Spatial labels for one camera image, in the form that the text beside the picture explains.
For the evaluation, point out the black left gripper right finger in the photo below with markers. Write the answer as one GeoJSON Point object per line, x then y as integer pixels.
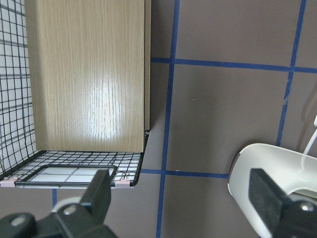
{"type": "Point", "coordinates": [267, 198]}

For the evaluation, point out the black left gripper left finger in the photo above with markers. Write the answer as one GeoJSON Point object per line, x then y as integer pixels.
{"type": "Point", "coordinates": [97, 197]}

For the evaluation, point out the white toaster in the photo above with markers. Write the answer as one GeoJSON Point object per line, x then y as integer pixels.
{"type": "Point", "coordinates": [294, 172]}

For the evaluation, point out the wire grid basket with wood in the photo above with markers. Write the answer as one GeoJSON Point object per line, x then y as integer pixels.
{"type": "Point", "coordinates": [74, 91]}

